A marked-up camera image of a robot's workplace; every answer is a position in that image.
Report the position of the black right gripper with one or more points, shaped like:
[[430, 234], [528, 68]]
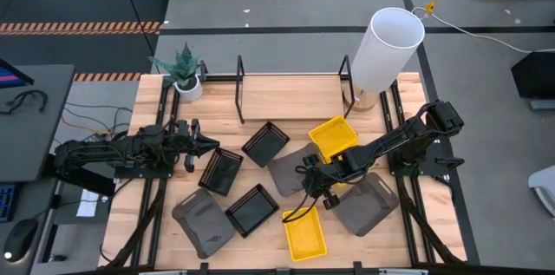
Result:
[[329, 175]]

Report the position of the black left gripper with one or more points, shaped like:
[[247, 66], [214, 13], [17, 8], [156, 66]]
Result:
[[186, 142]]

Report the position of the grey translucent plastic bin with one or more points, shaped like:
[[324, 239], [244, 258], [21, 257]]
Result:
[[286, 173], [368, 205], [201, 223]]

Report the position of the black slotted plastic basket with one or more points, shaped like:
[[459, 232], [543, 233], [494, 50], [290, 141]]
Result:
[[265, 145], [251, 211], [221, 173]]

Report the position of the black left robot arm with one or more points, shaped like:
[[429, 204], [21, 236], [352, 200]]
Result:
[[108, 151]]

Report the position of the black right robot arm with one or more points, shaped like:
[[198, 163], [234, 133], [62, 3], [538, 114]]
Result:
[[390, 140]]

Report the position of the snake plant in white pot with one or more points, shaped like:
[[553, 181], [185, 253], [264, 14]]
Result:
[[184, 71]]

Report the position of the white shade wooden base lamp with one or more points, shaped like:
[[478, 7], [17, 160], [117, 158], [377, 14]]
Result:
[[386, 49]]

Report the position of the grey desk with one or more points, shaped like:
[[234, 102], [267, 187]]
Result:
[[30, 136]]

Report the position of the black hazard striped floor mat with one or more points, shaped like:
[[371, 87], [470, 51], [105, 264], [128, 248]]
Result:
[[86, 6]]

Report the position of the computer monitor pink screen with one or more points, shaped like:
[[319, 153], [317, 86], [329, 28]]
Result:
[[13, 76]]

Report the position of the black keyboard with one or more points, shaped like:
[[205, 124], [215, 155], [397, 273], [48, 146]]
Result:
[[6, 203]]

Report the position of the black computer mouse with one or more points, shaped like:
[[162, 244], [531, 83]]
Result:
[[19, 240]]

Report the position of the black box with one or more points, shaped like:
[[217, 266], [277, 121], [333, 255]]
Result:
[[535, 75]]

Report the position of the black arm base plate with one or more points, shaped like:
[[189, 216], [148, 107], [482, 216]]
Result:
[[427, 166], [143, 173]]

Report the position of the black frame clip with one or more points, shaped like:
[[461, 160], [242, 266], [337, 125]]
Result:
[[357, 267], [204, 268]]

